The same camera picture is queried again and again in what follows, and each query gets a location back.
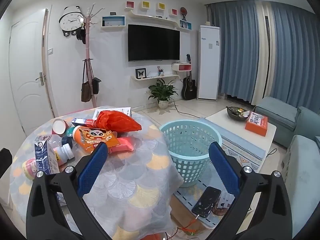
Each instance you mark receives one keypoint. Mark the blue white milk carton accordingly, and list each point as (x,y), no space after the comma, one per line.
(43,157)

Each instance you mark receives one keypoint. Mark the colourful card game box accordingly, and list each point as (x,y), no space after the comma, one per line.
(82,122)

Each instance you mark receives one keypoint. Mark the yellow wall cube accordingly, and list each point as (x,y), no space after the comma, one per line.
(161,7)
(146,4)

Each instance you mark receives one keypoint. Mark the dark bowl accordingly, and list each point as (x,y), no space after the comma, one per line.
(232,115)

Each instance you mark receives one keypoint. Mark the white pill bottle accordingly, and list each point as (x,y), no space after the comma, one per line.
(65,154)

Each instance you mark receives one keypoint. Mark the potted green plant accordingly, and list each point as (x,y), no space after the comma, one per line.
(162,92)

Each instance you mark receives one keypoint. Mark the white light switch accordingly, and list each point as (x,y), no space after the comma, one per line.
(50,51)

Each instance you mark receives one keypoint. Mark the long white wavy shelf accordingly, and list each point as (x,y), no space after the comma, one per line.
(150,17)

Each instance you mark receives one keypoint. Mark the white coffee table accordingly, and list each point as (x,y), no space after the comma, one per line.
(217,120)

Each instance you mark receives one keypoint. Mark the black shoulder bag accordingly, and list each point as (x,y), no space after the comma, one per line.
(96,86)

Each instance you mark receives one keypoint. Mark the white paper card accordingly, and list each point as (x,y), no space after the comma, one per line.
(223,201)

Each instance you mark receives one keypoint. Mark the orange tissue box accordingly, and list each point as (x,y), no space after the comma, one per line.
(256,126)

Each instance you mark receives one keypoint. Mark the red plastic bag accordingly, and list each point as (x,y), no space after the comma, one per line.
(117,122)

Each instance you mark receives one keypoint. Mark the white red wall box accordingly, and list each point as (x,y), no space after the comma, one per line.
(181,67)

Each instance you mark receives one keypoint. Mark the white door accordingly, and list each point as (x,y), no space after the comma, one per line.
(25,67)

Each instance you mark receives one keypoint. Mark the light blue plastic basket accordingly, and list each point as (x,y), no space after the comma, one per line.
(175,160)

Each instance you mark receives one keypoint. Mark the red round ornament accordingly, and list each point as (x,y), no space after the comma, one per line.
(184,10)

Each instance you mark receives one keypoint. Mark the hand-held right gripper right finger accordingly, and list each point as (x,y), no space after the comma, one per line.
(223,170)

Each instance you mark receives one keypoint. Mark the red wall cube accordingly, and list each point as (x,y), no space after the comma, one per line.
(174,12)
(129,4)

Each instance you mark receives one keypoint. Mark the cream curtain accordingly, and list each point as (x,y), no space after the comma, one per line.
(262,55)

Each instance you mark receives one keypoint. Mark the pink snack packet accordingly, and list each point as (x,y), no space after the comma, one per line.
(122,143)

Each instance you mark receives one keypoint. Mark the pink coat rack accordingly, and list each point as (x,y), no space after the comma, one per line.
(87,50)

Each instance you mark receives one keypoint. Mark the pink yogurt cup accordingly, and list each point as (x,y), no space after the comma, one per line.
(28,168)

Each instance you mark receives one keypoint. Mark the white refrigerator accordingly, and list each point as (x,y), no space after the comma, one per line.
(208,67)

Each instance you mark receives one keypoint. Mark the black flat television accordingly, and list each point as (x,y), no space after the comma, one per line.
(153,42)

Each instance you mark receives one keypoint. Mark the black smartphone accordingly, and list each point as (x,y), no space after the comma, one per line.
(206,201)

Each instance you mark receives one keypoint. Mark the brown tote bag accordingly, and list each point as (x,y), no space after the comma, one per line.
(86,92)

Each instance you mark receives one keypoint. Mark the teal sofa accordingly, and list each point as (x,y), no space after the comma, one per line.
(305,160)

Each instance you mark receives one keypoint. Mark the pink paper cup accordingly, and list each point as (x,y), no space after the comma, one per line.
(58,126)

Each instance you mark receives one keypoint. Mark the clear plastic bottle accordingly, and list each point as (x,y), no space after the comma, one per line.
(56,140)

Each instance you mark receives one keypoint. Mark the blue curtain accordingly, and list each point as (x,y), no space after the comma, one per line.
(295,62)
(235,55)

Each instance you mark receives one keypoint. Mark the small blue box shelf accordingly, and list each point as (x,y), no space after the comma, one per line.
(188,25)

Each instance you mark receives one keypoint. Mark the small black hanging pouch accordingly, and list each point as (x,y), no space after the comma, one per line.
(80,35)

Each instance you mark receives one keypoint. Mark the white rectangular box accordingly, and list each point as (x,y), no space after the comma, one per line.
(96,115)

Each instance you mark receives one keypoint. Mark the panda wall clock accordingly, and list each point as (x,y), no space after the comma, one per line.
(71,20)

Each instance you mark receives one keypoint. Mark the orange panda snack packet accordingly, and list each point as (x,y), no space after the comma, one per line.
(96,137)

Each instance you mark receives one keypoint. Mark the butterfly picture frame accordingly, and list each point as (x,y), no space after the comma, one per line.
(140,73)

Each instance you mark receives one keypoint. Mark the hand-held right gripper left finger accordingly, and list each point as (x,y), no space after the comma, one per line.
(91,172)

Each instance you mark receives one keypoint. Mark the blue lined box shelf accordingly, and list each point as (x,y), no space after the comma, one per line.
(105,21)

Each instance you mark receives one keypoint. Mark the small shelf ornament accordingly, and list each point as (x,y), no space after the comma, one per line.
(160,72)

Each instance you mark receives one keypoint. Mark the black acoustic guitar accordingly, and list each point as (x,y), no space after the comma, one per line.
(188,90)

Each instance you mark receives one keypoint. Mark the white curved wall shelf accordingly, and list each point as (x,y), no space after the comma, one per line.
(155,77)

